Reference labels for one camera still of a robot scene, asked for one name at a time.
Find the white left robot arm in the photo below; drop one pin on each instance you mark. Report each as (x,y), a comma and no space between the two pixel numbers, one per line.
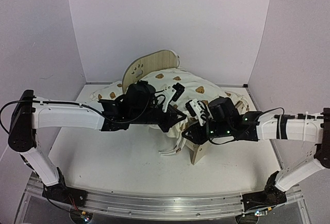
(32,113)

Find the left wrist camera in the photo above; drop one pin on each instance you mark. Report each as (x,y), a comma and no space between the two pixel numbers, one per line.
(172,93)

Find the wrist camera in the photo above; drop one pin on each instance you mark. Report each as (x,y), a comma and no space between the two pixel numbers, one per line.
(198,110)
(172,93)

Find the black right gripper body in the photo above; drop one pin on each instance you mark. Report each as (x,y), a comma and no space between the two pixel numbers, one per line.
(222,130)

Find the large bear print cushion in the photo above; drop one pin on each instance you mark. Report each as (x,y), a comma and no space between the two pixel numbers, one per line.
(185,92)

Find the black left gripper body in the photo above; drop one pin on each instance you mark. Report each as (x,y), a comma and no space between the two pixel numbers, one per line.
(140,116)

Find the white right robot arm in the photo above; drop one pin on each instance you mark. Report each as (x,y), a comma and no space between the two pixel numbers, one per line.
(302,127)

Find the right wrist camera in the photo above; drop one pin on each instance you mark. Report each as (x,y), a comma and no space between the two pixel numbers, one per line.
(198,110)

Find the small bear print pillow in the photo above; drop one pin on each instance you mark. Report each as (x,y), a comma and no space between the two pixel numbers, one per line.
(109,92)

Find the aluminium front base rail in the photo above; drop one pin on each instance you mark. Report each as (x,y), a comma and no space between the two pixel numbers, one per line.
(168,208)

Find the wooden pet bed frame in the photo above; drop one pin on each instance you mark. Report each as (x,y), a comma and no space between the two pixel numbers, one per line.
(154,64)

